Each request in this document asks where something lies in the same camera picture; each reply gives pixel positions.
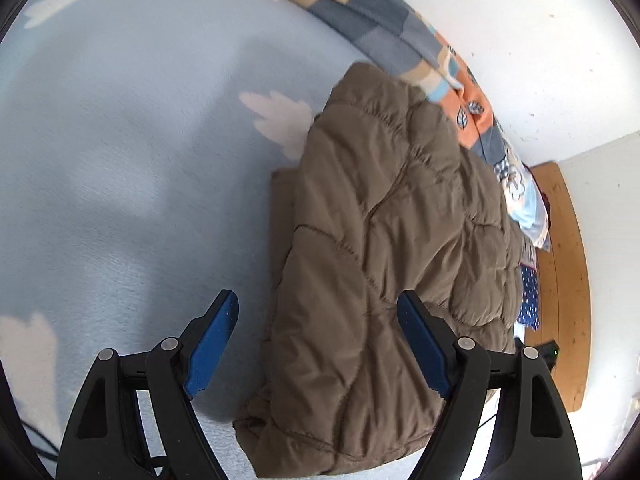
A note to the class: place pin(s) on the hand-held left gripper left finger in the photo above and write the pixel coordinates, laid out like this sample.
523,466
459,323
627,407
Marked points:
212,340

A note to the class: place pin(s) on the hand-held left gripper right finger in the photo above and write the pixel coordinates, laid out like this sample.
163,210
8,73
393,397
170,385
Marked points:
425,345

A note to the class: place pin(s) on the brown hooded puffer jacket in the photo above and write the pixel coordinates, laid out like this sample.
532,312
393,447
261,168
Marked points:
400,220

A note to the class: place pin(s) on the navy star print pillow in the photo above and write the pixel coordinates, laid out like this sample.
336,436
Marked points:
529,300

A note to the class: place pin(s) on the black device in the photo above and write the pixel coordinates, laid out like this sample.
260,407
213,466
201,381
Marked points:
547,352

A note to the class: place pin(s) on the beige printed pillow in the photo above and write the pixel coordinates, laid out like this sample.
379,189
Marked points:
529,252

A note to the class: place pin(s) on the wooden headboard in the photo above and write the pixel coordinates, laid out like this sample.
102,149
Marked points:
565,285

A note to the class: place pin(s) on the light blue cloud blanket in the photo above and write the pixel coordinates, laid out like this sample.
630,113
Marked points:
125,160

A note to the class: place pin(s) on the patchwork printed quilt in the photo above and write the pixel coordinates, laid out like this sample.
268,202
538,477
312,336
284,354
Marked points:
380,15

